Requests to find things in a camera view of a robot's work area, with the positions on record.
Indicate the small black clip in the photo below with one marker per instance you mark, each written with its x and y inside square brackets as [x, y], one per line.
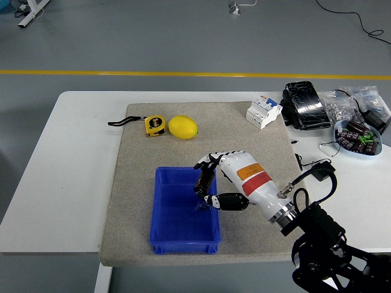
[200, 207]

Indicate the white table leg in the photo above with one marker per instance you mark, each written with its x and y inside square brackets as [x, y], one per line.
[102, 279]

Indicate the white furniture frame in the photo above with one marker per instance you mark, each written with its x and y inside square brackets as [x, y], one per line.
[30, 15]

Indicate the yellow lemon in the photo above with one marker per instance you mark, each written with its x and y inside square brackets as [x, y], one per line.
[183, 127]

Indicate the black power adapter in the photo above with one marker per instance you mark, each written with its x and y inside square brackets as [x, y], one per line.
[374, 119]

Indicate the dark brown cylindrical battery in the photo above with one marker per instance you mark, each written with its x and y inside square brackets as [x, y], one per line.
[205, 180]

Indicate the large dark battery in bowl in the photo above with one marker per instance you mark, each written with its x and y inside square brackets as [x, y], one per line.
[358, 128]

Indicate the grey-brown mat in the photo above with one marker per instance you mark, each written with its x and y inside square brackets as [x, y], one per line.
[244, 137]

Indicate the white circuit breaker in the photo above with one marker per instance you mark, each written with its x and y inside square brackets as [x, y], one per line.
[262, 111]

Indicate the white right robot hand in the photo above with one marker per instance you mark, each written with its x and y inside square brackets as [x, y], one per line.
[253, 180]

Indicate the yellow tape measure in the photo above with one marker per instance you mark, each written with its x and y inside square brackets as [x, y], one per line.
[155, 125]

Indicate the clear bag of metal nuts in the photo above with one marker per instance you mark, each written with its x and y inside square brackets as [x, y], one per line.
[339, 107]

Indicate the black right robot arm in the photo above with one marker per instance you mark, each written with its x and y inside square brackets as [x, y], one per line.
[323, 222]

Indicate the light blue bowl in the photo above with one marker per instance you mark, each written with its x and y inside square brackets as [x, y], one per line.
[377, 152]

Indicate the blue plastic box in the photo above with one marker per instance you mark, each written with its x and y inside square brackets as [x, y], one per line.
[171, 219]

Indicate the black plastic-wrapped device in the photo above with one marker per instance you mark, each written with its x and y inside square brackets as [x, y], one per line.
[307, 105]

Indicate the clear bag of small parts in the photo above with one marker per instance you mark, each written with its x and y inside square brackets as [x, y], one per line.
[371, 97]

